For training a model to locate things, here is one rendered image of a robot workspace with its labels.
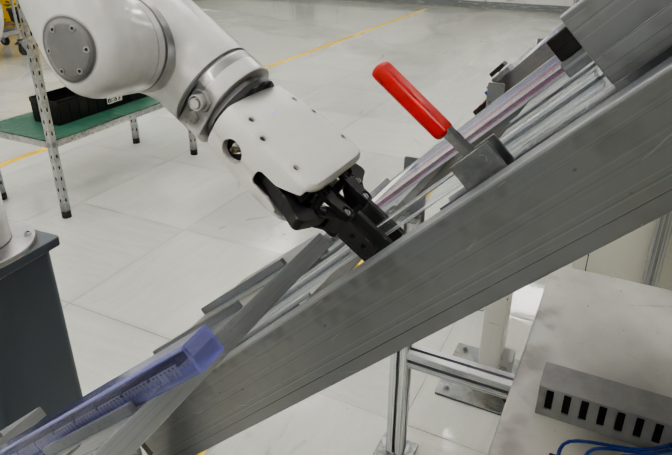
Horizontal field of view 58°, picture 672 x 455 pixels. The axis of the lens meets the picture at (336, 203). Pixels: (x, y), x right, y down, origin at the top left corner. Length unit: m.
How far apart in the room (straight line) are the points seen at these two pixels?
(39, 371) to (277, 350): 0.75
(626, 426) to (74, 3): 0.72
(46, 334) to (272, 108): 0.76
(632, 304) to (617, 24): 0.78
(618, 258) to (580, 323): 0.99
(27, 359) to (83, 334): 0.94
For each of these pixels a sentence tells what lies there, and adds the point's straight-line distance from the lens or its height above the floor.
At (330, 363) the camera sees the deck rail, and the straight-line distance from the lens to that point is 0.46.
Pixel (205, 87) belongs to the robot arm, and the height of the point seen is 1.06.
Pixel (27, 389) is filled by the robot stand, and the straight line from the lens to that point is 1.19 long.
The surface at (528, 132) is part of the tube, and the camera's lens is 0.43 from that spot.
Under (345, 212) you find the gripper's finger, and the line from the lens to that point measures 0.49.
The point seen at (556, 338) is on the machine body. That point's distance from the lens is 0.97.
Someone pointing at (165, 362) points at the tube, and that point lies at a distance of 0.22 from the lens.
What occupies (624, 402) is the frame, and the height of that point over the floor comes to 0.66.
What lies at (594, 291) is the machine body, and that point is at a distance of 1.10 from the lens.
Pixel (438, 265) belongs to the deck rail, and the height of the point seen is 0.99.
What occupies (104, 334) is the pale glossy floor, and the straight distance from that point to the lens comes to 2.07.
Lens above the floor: 1.18
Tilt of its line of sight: 25 degrees down
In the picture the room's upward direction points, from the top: straight up
